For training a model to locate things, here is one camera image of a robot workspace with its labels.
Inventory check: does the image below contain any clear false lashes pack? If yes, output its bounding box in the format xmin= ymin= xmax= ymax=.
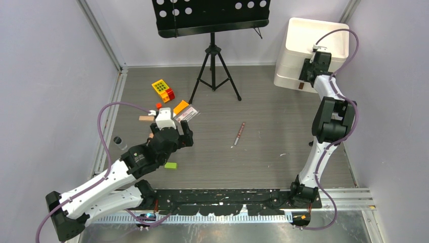
xmin=174 ymin=105 xmax=200 ymax=124

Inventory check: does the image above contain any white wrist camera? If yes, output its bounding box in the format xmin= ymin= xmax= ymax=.
xmin=312 ymin=44 xmax=329 ymax=53
xmin=148 ymin=107 xmax=177 ymax=130

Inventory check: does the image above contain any white drawer organizer box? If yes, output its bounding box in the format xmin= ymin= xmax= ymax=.
xmin=274 ymin=17 xmax=350 ymax=93

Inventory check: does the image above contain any green rectangular block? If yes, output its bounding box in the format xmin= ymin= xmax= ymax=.
xmin=164 ymin=162 xmax=178 ymax=170

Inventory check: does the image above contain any orange white tube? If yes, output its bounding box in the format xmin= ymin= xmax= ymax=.
xmin=173 ymin=100 xmax=189 ymax=115

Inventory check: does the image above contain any clear small cup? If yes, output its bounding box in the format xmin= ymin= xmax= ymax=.
xmin=113 ymin=136 xmax=127 ymax=151

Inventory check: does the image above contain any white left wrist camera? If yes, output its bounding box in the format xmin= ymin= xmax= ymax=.
xmin=148 ymin=107 xmax=177 ymax=130

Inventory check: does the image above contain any red silver lip pen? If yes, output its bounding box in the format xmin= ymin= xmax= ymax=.
xmin=233 ymin=122 xmax=246 ymax=146

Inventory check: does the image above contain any black music stand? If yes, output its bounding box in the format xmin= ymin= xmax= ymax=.
xmin=152 ymin=0 xmax=271 ymax=103

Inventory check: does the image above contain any beige rectangular block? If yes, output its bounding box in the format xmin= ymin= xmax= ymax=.
xmin=139 ymin=116 xmax=155 ymax=122

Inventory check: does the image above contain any red orange toy block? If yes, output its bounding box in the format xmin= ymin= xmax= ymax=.
xmin=160 ymin=88 xmax=175 ymax=103

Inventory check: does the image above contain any yellow green toy block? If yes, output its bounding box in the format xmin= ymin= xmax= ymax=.
xmin=152 ymin=79 xmax=169 ymax=94

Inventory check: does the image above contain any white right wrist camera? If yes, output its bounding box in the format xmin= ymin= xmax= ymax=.
xmin=312 ymin=44 xmax=329 ymax=53

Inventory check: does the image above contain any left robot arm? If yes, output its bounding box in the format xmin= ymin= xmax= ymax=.
xmin=45 ymin=120 xmax=193 ymax=241

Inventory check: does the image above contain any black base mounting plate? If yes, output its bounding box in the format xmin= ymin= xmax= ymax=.
xmin=122 ymin=188 xmax=322 ymax=216

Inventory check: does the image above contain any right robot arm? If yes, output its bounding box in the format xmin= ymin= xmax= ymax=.
xmin=288 ymin=50 xmax=356 ymax=208

